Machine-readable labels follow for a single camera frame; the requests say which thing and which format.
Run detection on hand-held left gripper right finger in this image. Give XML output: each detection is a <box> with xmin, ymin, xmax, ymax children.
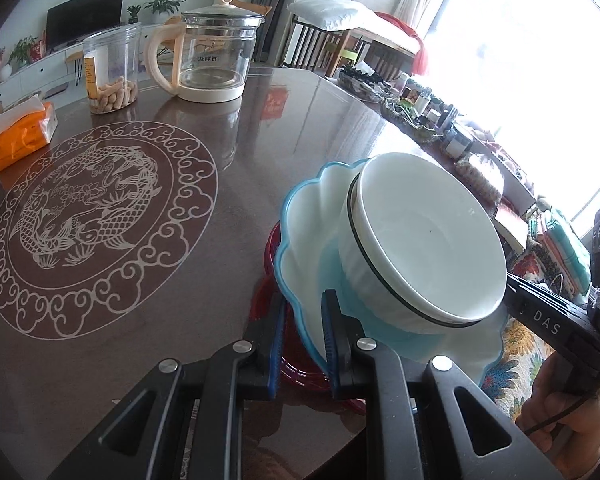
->
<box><xmin>320</xmin><ymin>289</ymin><xmax>566</xmax><ymax>480</ymax></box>

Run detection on white bowl with dark rim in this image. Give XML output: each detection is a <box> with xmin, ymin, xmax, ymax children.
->
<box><xmin>337</xmin><ymin>175</ymin><xmax>481</xmax><ymax>333</ymax></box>

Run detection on beige woven basket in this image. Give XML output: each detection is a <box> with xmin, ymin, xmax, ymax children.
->
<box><xmin>455</xmin><ymin>152</ymin><xmax>506</xmax><ymax>208</ymax></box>

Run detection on red flower-shaped plate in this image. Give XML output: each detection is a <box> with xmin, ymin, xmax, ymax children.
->
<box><xmin>265</xmin><ymin>220</ymin><xmax>331</xmax><ymax>391</ymax></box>
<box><xmin>257</xmin><ymin>260</ymin><xmax>341</xmax><ymax>396</ymax></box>
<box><xmin>250</xmin><ymin>270</ymin><xmax>368</xmax><ymax>413</ymax></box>

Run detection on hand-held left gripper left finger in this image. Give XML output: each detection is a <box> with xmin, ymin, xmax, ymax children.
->
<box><xmin>47</xmin><ymin>292</ymin><xmax>287</xmax><ymax>480</ymax></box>

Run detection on white pillow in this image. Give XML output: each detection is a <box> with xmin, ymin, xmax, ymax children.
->
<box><xmin>287</xmin><ymin>0</ymin><xmax>381</xmax><ymax>31</ymax></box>

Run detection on glass kettle with cream handle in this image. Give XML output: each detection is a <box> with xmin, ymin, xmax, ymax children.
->
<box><xmin>146</xmin><ymin>0</ymin><xmax>266</xmax><ymax>104</ymax></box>

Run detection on white television cabinet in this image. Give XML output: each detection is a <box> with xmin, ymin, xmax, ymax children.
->
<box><xmin>0</xmin><ymin>35</ymin><xmax>151</xmax><ymax>111</ymax></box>

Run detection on glass jar with dark lid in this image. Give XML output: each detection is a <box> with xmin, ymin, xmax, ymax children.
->
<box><xmin>442</xmin><ymin>122</ymin><xmax>476</xmax><ymax>161</ymax></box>

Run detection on large green potted plant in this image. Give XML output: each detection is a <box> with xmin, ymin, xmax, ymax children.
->
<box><xmin>144</xmin><ymin>0</ymin><xmax>187</xmax><ymax>25</ymax></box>

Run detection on orange tissue pack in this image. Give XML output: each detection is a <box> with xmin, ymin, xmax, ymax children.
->
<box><xmin>0</xmin><ymin>101</ymin><xmax>58</xmax><ymax>173</ymax></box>

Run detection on scalloped white and blue bowl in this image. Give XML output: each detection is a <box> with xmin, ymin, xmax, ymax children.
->
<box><xmin>274</xmin><ymin>160</ymin><xmax>503</xmax><ymax>386</ymax></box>

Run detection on floral printed cloth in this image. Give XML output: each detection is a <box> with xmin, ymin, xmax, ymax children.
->
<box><xmin>480</xmin><ymin>207</ymin><xmax>596</xmax><ymax>421</ymax></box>

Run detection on bushy green potted plant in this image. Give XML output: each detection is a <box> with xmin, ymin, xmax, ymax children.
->
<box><xmin>7</xmin><ymin>36</ymin><xmax>38</xmax><ymax>68</ymax></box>

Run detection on red cloth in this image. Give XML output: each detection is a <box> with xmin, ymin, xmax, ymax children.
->
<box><xmin>375</xmin><ymin>10</ymin><xmax>431</xmax><ymax>76</ymax></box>

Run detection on cluster of bottles and jars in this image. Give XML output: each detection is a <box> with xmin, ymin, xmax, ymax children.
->
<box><xmin>337</xmin><ymin>62</ymin><xmax>481</xmax><ymax>161</ymax></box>

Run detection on clear plastic jar of peanuts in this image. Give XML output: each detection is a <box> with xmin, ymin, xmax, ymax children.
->
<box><xmin>82</xmin><ymin>22</ymin><xmax>143</xmax><ymax>115</ymax></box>

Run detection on plain white bowl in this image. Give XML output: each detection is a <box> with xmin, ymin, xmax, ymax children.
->
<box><xmin>352</xmin><ymin>152</ymin><xmax>508</xmax><ymax>323</ymax></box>

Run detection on person's right hand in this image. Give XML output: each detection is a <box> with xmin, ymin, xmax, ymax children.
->
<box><xmin>517</xmin><ymin>352</ymin><xmax>600</xmax><ymax>471</ymax></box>

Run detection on black television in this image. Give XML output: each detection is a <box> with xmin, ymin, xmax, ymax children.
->
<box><xmin>46</xmin><ymin>0</ymin><xmax>126</xmax><ymax>52</ymax></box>

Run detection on window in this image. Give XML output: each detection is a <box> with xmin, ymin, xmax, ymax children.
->
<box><xmin>430</xmin><ymin>0</ymin><xmax>600</xmax><ymax>241</ymax></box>

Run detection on small green chair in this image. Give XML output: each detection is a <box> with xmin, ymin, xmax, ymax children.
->
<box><xmin>337</xmin><ymin>46</ymin><xmax>372</xmax><ymax>68</ymax></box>

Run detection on wooden chair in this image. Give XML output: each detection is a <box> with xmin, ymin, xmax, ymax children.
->
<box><xmin>282</xmin><ymin>12</ymin><xmax>416</xmax><ymax>81</ymax></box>

